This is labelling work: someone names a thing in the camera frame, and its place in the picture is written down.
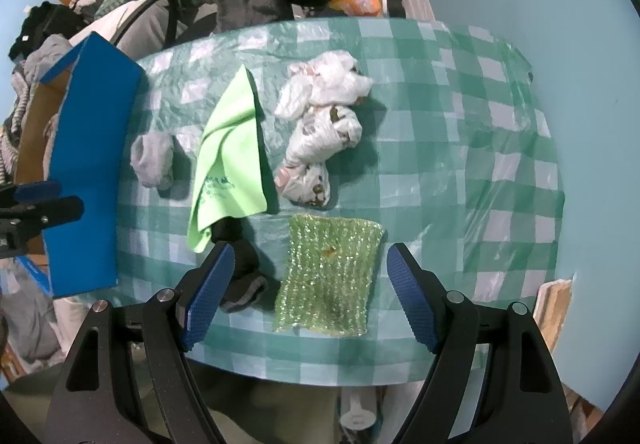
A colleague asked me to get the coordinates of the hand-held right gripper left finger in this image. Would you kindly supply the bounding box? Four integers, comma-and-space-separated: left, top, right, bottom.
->
45, 241, 236, 444

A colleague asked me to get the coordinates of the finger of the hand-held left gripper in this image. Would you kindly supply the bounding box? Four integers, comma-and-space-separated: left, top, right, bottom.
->
0, 180, 62, 207
0, 196, 84, 231

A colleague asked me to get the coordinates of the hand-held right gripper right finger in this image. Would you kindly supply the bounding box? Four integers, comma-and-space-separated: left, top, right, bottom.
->
386, 243, 573, 444

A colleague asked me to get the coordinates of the black sock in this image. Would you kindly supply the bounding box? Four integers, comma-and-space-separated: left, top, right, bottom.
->
210, 219, 268, 315

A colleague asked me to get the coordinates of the blue cardboard box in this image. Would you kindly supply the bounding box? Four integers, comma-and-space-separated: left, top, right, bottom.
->
12, 34, 146, 300

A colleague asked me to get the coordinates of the green sparkly knitted cloth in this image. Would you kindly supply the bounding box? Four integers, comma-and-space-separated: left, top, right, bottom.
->
272, 213, 387, 339

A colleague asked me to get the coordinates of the grey sock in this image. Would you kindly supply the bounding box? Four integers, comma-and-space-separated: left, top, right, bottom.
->
130, 133, 176, 191

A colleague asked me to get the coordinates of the light green cloth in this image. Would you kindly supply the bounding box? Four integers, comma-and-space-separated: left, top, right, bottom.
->
186, 64, 271, 254

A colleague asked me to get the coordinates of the white patterned cloth bundle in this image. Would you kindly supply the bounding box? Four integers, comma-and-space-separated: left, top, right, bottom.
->
274, 104, 363, 211

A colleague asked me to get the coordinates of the white plastic bag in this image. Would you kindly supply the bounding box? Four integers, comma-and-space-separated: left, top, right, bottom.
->
274, 50, 375, 121

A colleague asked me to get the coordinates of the striped grey sweater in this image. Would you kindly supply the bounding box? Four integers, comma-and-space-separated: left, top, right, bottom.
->
0, 74, 33, 175

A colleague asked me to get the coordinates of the grey hoodie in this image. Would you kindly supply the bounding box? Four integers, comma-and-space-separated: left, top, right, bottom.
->
0, 269, 66, 370

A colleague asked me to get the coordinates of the white plastic bottle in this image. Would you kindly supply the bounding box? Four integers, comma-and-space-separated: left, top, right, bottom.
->
339, 386, 378, 430

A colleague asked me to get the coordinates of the grey padded jacket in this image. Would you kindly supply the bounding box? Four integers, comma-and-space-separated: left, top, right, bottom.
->
10, 34, 76, 90

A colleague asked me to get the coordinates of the green checkered tablecloth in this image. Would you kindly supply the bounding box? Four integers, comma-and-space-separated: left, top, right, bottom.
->
112, 16, 566, 385

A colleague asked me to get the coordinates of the black garment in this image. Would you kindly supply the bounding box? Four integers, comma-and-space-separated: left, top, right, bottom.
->
7, 1, 91, 60

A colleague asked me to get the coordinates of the beige blanket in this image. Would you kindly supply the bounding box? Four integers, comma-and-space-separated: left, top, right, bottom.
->
67, 0, 173, 50

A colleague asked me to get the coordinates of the orange bag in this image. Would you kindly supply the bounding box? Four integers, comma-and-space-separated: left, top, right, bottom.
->
327, 0, 383, 17

